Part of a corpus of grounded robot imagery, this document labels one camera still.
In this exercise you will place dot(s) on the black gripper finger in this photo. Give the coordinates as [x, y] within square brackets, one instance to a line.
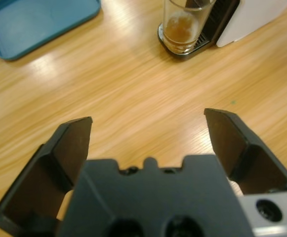
[34, 187]
[252, 168]

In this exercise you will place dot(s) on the clear drinking glass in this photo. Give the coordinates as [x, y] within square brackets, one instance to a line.
[180, 27]

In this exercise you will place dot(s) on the white capsule coffee machine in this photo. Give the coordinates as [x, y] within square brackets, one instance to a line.
[252, 19]

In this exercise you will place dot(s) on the blue plastic tray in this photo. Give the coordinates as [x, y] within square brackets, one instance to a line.
[34, 24]

